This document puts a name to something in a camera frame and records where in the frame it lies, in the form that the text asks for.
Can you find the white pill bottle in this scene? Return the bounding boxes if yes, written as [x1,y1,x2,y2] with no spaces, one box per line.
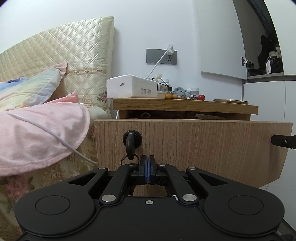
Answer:
[159,79,172,92]

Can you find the wooden nightstand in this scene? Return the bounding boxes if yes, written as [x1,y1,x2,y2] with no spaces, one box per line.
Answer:
[94,98,293,197]

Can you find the pink blanket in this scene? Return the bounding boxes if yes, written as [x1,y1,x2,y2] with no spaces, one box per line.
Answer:
[0,91,90,178]

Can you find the pastel rainbow pillow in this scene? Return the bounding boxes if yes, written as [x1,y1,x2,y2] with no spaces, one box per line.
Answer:
[0,62,68,114]

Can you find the white tissue pack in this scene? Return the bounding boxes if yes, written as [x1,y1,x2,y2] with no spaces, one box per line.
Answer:
[106,75,158,99]

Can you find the grey wall socket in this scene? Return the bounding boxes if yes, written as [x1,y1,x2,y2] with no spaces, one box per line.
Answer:
[146,48,178,65]

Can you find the dried flower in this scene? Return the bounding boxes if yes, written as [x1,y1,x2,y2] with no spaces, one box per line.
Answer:
[155,73,170,88]

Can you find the white bed cable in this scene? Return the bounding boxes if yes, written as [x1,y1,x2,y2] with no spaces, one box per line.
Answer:
[7,112,97,165]

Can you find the open white wardrobe door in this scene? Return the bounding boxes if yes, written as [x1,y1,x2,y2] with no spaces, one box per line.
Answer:
[194,0,247,80]

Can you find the metal door hinge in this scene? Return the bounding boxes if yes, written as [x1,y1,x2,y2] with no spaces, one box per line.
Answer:
[241,56,254,68]

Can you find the white charger cable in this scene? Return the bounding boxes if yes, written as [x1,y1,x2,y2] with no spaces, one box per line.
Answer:
[145,46,173,80]

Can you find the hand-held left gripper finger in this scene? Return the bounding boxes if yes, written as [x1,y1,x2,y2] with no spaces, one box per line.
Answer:
[147,155,228,204]
[67,155,147,204]

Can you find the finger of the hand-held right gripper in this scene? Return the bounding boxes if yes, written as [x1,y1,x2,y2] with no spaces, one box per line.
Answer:
[271,134,296,149]

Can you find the dark clothes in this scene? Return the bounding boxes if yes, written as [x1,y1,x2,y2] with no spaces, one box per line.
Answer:
[257,35,284,75]

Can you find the grey cloth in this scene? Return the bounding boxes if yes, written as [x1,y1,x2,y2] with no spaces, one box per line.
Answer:
[173,87,191,98]

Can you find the gold smartphone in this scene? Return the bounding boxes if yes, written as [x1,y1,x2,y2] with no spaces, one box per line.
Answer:
[213,99,249,105]

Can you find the black key in lock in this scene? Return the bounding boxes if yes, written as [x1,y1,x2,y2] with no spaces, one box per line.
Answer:
[125,133,137,161]

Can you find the white wardrobe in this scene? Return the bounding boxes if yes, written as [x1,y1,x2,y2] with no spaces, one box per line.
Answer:
[194,0,296,241]

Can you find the black drawer lock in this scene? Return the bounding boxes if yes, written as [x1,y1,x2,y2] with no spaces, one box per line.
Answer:
[122,130,142,149]

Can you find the metal key ring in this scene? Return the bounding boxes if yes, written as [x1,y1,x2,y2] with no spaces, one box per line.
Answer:
[120,155,140,166]

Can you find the cream quilted headboard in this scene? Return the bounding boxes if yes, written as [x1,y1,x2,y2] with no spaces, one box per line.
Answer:
[0,16,115,112]

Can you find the wooden lockable drawer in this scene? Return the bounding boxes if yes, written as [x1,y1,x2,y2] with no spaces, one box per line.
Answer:
[94,111,293,197]

